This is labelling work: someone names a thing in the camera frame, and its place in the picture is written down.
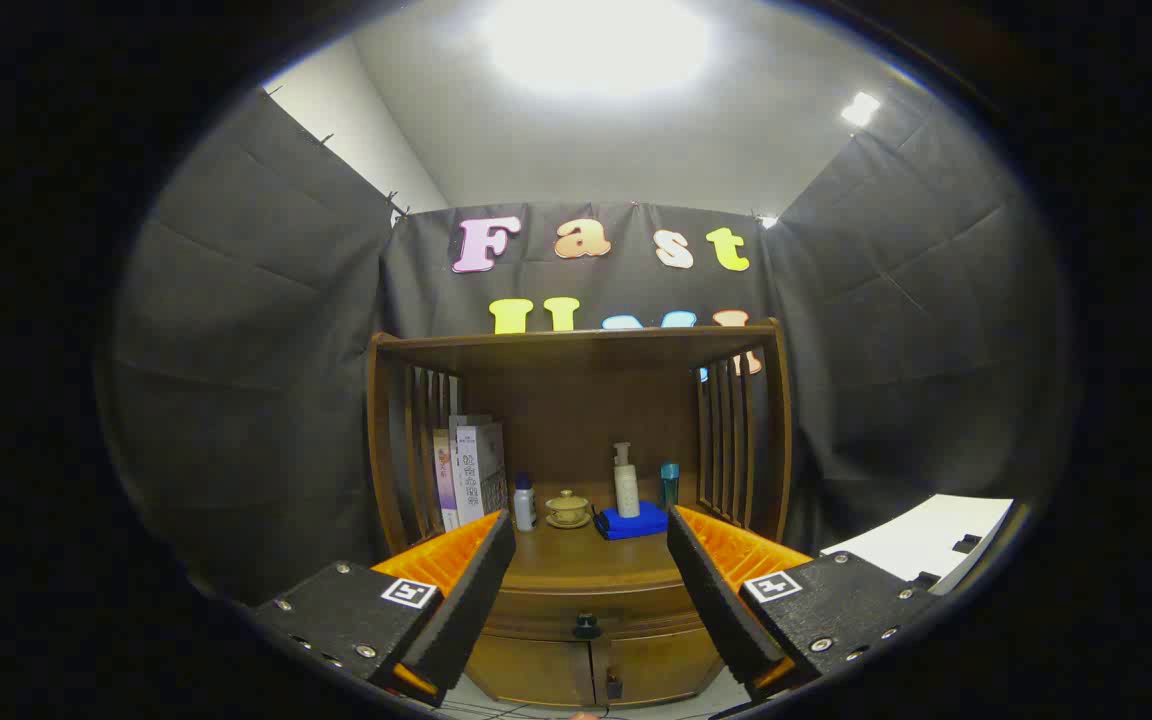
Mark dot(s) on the white pump bottle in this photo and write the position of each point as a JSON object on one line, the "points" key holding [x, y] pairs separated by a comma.
{"points": [[626, 490]]}

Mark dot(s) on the wooden countertop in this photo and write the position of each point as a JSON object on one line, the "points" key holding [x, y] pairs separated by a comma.
{"points": [[586, 560]]}

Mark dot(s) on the tall white printed box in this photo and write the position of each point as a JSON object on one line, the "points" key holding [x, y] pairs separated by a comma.
{"points": [[481, 470]]}

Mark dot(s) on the small white bottle blue cap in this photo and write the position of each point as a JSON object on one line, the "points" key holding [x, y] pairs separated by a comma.
{"points": [[525, 508]]}

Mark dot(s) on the teal bottle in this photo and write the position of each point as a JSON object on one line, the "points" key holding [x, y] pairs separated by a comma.
{"points": [[670, 485]]}

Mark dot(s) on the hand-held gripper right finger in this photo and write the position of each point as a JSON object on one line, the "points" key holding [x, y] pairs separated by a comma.
{"points": [[716, 600]]}

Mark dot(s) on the brown wooden cabinet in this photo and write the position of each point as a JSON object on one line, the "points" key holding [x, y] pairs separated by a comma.
{"points": [[586, 400]]}

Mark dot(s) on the large ceiling light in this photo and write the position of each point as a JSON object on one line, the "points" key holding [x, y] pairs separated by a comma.
{"points": [[596, 40]]}

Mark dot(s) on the yellow lidded teacup with saucer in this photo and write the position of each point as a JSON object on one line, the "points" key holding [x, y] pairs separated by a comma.
{"points": [[568, 508]]}

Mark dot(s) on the thin purple box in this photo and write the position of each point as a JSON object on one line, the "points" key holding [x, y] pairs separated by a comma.
{"points": [[445, 485]]}

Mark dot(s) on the black backdrop cloth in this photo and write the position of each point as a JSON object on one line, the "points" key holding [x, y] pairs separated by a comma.
{"points": [[256, 350]]}

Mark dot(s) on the white drawer unit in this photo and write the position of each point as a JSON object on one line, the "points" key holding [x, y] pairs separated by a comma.
{"points": [[916, 540]]}

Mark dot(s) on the small ceiling light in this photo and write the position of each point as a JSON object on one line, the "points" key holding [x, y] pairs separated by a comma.
{"points": [[861, 109]]}

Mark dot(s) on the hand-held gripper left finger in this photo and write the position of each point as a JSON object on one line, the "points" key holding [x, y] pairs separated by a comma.
{"points": [[471, 590]]}

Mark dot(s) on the blue folded cloth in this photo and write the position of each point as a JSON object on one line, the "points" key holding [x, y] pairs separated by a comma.
{"points": [[631, 525]]}

